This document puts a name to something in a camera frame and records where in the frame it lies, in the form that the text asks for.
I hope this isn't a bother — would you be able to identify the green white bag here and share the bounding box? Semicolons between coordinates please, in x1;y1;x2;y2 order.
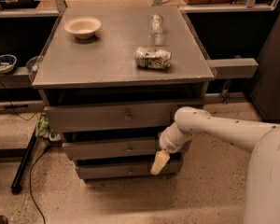
35;113;62;142

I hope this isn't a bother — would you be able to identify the grey side shelf block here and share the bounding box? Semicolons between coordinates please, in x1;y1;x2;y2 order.
207;58;259;79

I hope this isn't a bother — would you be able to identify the beige bowl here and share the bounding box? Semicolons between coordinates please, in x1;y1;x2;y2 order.
64;17;102;39

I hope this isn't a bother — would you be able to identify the grey left counter shelf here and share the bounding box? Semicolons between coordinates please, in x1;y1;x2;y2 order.
0;67;31;89

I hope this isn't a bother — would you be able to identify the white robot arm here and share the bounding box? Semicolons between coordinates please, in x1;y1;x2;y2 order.
150;106;280;224

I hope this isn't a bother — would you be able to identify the blue patterned bowl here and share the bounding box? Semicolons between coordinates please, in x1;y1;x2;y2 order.
0;54;17;74

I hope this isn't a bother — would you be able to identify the clear glass bowl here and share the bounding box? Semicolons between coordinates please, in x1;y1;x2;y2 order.
25;56;43;72

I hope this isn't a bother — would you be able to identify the grey drawer cabinet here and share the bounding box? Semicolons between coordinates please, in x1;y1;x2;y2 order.
33;7;214;167

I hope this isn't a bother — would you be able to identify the black floor cable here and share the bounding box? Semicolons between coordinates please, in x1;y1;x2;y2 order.
28;145;50;224

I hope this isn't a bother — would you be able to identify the clear plastic bottle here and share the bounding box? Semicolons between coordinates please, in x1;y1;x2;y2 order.
150;14;164;46

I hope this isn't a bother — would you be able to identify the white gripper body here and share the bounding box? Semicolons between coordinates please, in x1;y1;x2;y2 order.
159;123;196;153

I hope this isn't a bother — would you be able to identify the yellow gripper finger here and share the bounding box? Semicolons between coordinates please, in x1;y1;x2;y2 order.
150;150;170;175

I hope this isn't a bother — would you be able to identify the grey top drawer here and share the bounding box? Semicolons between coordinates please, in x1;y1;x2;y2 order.
44;99;205;134

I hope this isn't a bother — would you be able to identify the black pole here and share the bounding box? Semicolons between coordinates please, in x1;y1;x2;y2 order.
10;132;36;194

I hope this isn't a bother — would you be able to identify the crushed green white can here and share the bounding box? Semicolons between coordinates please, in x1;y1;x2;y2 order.
134;47;172;70

